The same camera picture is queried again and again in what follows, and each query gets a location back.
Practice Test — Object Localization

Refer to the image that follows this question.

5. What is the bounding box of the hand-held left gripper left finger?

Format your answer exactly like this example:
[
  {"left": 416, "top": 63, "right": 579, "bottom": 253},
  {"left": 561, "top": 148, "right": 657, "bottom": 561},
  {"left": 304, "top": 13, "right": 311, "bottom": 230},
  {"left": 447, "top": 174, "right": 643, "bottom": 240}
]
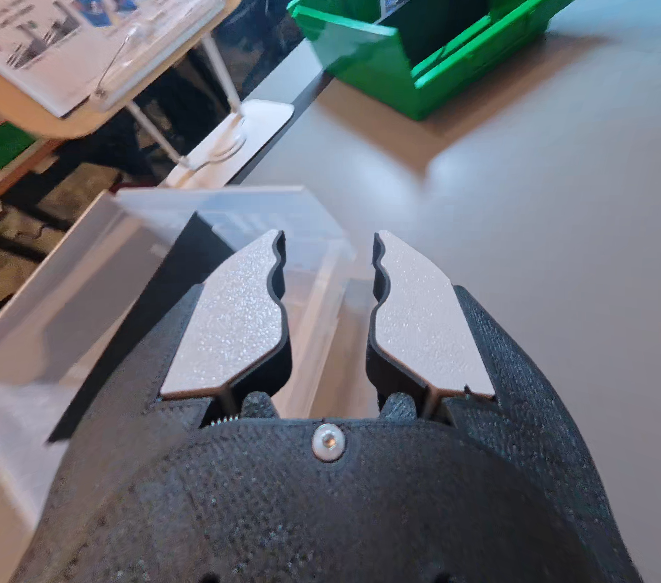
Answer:
[{"left": 160, "top": 230, "right": 292, "bottom": 421}]

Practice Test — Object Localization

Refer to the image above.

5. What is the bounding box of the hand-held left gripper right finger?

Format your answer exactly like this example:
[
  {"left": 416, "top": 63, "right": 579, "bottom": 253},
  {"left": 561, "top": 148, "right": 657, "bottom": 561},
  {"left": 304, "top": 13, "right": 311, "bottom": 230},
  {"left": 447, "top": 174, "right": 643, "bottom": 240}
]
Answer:
[{"left": 367, "top": 230, "right": 496, "bottom": 418}]

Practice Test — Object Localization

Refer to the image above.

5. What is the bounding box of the white stand base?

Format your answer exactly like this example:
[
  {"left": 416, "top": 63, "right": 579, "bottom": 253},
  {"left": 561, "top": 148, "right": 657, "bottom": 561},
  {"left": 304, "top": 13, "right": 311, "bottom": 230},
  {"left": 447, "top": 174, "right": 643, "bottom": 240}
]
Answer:
[{"left": 160, "top": 99, "right": 295, "bottom": 188}]

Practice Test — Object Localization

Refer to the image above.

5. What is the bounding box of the white stand pole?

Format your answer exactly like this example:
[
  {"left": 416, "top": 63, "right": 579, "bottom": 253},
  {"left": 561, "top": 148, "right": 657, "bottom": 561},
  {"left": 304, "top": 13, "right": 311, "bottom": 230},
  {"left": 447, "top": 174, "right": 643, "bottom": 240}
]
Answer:
[
  {"left": 200, "top": 37, "right": 244, "bottom": 115},
  {"left": 125, "top": 102, "right": 188, "bottom": 166}
]

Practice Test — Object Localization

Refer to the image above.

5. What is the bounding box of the clipboard with instruction sheet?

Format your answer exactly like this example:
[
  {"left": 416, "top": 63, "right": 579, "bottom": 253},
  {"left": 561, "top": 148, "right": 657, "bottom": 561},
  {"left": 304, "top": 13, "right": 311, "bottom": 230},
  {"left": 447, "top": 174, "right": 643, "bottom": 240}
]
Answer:
[{"left": 0, "top": 0, "right": 248, "bottom": 139}]

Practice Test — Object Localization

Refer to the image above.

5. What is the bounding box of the green plastic bin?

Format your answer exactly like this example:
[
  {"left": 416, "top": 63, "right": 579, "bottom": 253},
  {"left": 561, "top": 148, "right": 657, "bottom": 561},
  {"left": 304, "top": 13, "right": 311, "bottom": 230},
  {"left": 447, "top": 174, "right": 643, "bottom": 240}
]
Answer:
[{"left": 286, "top": 0, "right": 589, "bottom": 121}]

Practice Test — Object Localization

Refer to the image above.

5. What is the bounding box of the black divider panel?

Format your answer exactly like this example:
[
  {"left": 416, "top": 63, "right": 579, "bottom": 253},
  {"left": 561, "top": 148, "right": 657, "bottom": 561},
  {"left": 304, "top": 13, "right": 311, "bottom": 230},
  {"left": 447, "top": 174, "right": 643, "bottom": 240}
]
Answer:
[{"left": 379, "top": 0, "right": 500, "bottom": 71}]

